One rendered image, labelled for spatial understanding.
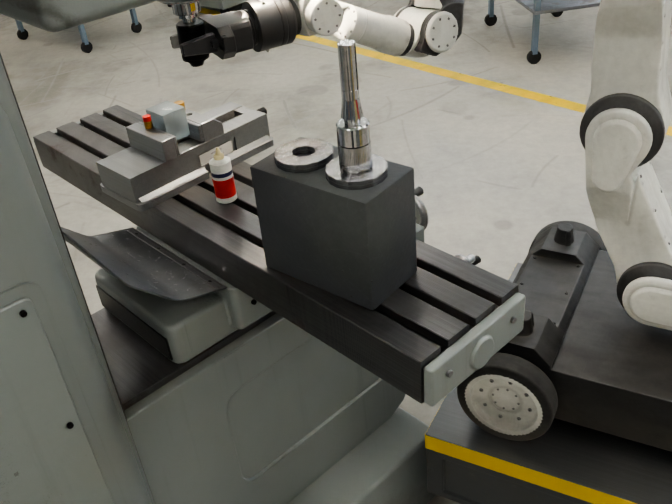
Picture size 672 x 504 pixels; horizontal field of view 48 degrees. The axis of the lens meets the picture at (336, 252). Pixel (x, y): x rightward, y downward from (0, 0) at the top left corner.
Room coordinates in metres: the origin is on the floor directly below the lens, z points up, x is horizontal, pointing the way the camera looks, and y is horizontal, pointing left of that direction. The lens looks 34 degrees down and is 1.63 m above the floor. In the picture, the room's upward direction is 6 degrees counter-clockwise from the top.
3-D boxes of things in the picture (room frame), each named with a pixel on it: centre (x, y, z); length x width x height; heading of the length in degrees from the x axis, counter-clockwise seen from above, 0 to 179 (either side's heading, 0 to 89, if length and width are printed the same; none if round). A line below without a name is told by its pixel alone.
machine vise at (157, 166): (1.41, 0.28, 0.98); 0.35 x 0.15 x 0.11; 133
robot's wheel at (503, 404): (1.08, -0.32, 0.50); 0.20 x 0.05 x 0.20; 59
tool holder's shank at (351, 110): (0.95, -0.04, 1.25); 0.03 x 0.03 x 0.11
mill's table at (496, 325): (1.28, 0.20, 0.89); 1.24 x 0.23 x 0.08; 41
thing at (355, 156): (0.95, -0.04, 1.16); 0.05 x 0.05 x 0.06
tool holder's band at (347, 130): (0.95, -0.04, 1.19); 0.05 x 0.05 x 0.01
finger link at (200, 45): (1.25, 0.19, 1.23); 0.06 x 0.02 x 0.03; 116
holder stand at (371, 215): (0.99, 0.00, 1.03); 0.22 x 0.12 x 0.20; 48
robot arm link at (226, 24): (1.32, 0.12, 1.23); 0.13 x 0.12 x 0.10; 26
